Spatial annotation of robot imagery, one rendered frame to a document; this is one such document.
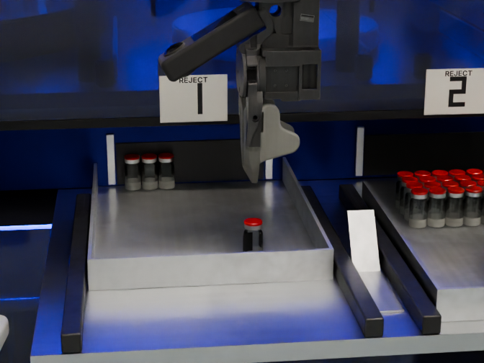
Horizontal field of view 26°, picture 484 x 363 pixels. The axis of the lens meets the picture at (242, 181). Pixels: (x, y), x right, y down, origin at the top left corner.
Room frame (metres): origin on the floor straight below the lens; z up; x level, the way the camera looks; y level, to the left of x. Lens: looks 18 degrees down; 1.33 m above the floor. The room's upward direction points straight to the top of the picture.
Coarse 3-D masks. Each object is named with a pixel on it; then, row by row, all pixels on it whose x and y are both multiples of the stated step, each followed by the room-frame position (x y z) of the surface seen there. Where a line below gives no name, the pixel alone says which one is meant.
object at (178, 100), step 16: (160, 80) 1.27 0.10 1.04; (192, 80) 1.28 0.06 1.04; (208, 80) 1.28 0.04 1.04; (224, 80) 1.28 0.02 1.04; (160, 96) 1.27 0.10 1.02; (176, 96) 1.28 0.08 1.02; (192, 96) 1.28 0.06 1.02; (208, 96) 1.28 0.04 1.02; (224, 96) 1.28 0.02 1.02; (160, 112) 1.27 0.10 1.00; (176, 112) 1.28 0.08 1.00; (192, 112) 1.28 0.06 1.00; (208, 112) 1.28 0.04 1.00; (224, 112) 1.28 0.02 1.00
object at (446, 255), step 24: (384, 216) 1.15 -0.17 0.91; (408, 240) 1.15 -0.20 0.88; (432, 240) 1.15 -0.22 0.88; (456, 240) 1.15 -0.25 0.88; (480, 240) 1.15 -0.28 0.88; (408, 264) 1.04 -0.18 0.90; (432, 264) 1.07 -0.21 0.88; (456, 264) 1.07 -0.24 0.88; (480, 264) 1.07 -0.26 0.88; (432, 288) 0.95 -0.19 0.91; (456, 288) 0.94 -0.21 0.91; (480, 288) 0.94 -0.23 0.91; (456, 312) 0.93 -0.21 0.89; (480, 312) 0.94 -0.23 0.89
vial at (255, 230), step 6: (246, 228) 1.08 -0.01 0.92; (252, 228) 1.08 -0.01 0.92; (258, 228) 1.08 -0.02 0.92; (246, 234) 1.08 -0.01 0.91; (252, 234) 1.08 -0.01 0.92; (258, 234) 1.08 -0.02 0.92; (246, 240) 1.08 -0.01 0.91; (252, 240) 1.08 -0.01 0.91; (258, 240) 1.08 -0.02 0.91; (246, 246) 1.08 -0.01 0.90; (252, 246) 1.08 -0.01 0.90; (258, 246) 1.08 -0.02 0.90
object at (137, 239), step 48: (96, 192) 1.26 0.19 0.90; (144, 192) 1.32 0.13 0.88; (192, 192) 1.32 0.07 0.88; (240, 192) 1.32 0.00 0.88; (288, 192) 1.32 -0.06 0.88; (96, 240) 1.15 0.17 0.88; (144, 240) 1.15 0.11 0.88; (192, 240) 1.15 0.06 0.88; (240, 240) 1.15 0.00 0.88; (288, 240) 1.15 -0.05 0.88; (96, 288) 1.01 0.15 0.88
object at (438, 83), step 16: (432, 80) 1.31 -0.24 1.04; (448, 80) 1.32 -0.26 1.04; (480, 80) 1.32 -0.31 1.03; (432, 96) 1.31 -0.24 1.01; (448, 96) 1.32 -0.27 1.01; (464, 96) 1.32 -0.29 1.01; (480, 96) 1.32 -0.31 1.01; (432, 112) 1.31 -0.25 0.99; (448, 112) 1.32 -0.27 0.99; (464, 112) 1.32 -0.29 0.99; (480, 112) 1.32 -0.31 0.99
